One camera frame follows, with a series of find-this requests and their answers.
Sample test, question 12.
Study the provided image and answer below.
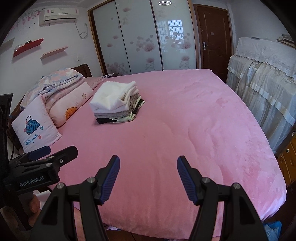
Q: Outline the white fluffy cardigan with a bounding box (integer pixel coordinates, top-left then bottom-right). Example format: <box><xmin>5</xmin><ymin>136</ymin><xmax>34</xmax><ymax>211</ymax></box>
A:
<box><xmin>89</xmin><ymin>81</ymin><xmax>139</xmax><ymax>113</ymax></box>

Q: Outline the person's left hand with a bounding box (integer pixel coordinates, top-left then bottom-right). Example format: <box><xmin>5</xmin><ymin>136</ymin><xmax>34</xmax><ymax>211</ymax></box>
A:
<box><xmin>26</xmin><ymin>193</ymin><xmax>41</xmax><ymax>214</ymax></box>

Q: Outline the blue plastic box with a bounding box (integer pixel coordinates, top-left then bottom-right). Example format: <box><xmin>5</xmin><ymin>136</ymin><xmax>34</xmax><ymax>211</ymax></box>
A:
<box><xmin>263</xmin><ymin>220</ymin><xmax>282</xmax><ymax>241</ymax></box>

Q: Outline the pink bag print pillow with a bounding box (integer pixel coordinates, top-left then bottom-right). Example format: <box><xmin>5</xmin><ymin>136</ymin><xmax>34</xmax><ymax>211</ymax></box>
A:
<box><xmin>11</xmin><ymin>96</ymin><xmax>61</xmax><ymax>153</ymax></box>

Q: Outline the pink flower print pillow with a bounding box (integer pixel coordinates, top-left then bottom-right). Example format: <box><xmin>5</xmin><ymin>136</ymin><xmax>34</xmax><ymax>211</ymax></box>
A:
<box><xmin>45</xmin><ymin>82</ymin><xmax>93</xmax><ymax>128</ymax></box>

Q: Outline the wooden drawer cabinet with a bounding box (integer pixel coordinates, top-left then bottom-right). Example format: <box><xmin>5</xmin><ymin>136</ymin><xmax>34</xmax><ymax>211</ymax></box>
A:
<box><xmin>277</xmin><ymin>132</ymin><xmax>296</xmax><ymax>186</ymax></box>

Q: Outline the folded floral quilt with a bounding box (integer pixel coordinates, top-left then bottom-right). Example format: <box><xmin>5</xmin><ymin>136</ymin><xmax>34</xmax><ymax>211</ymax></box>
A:
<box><xmin>20</xmin><ymin>68</ymin><xmax>85</xmax><ymax>111</ymax></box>

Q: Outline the grey knitted folded sweater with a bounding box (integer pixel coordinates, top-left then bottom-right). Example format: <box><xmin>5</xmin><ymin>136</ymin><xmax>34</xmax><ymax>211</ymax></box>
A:
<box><xmin>94</xmin><ymin>94</ymin><xmax>142</xmax><ymax>118</ymax></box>

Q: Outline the wooden headboard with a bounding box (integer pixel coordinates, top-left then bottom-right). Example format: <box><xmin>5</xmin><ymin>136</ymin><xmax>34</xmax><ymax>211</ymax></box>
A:
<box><xmin>72</xmin><ymin>64</ymin><xmax>92</xmax><ymax>78</ymax></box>

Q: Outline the pink bed blanket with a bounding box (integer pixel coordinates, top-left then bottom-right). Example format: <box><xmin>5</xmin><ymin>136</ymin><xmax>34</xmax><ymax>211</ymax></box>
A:
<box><xmin>51</xmin><ymin>69</ymin><xmax>287</xmax><ymax>239</ymax></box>

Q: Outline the lace covered furniture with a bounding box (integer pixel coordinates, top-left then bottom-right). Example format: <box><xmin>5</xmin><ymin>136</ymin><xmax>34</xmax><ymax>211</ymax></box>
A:
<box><xmin>226</xmin><ymin>37</ymin><xmax>295</xmax><ymax>153</ymax></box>

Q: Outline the white air conditioner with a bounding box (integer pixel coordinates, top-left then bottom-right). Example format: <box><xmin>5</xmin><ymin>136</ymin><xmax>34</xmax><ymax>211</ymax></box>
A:
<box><xmin>39</xmin><ymin>8</ymin><xmax>79</xmax><ymax>26</ymax></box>

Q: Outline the floral sliding wardrobe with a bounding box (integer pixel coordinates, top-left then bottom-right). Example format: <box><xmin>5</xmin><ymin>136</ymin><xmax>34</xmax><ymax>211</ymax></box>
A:
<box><xmin>88</xmin><ymin>1</ymin><xmax>199</xmax><ymax>75</ymax></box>

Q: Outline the brown wooden door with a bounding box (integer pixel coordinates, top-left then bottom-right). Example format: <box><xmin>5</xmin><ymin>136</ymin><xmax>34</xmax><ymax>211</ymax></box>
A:
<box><xmin>193</xmin><ymin>4</ymin><xmax>233</xmax><ymax>82</ymax></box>

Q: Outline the red wall shelf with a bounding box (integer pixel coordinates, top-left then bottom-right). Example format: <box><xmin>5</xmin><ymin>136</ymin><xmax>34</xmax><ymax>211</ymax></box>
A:
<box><xmin>13</xmin><ymin>38</ymin><xmax>44</xmax><ymax>58</ymax></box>

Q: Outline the pink wall shelf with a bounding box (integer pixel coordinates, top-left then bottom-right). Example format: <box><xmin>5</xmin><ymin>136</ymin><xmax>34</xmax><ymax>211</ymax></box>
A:
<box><xmin>40</xmin><ymin>46</ymin><xmax>68</xmax><ymax>60</ymax></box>

